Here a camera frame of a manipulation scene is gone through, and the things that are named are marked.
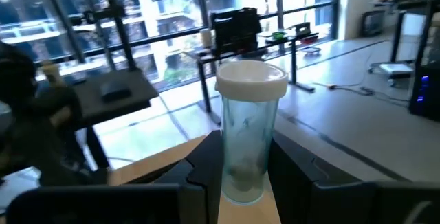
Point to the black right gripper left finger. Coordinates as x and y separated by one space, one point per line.
199 196

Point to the dark grey desk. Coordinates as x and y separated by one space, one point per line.
137 90

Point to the black device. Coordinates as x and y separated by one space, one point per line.
302 29

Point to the black metal table legs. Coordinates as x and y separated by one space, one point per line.
397 35

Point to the black metal work table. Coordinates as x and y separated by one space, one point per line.
294 66

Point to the green object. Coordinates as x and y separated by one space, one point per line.
279 35

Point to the black computer tower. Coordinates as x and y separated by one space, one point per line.
426 93

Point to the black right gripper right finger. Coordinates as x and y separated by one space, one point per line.
309 196

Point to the dark monitor box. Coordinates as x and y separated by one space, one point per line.
373 23

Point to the red object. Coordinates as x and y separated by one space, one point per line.
310 40

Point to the white flat device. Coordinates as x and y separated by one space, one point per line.
395 68

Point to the black equipment case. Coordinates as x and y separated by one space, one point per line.
237 31

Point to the black monitor stand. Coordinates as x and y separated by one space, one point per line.
124 45

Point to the teal vial white cap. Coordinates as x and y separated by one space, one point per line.
249 131

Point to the large glass window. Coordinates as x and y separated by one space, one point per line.
165 11

